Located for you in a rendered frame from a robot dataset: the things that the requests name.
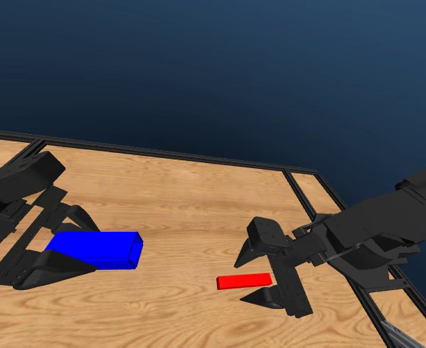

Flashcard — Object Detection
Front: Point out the thin red peg bar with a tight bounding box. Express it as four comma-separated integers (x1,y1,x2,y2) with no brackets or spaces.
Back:
216,273,273,291

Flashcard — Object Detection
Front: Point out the blue hollow socket block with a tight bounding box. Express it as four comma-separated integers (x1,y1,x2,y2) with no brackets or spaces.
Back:
44,231,144,271

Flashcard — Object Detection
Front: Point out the black table frame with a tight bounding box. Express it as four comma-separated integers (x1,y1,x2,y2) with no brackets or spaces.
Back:
0,127,426,348

